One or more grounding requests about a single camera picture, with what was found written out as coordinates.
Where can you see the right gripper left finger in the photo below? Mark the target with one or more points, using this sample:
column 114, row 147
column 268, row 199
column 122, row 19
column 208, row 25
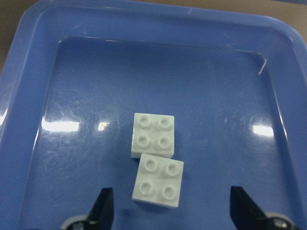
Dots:
column 101, row 215

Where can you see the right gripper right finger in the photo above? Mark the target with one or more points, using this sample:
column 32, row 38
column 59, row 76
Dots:
column 245, row 213

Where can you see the white block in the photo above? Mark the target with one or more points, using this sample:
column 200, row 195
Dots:
column 158, row 181
column 153, row 134

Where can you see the blue plastic tray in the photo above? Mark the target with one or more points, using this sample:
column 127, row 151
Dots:
column 78, row 71

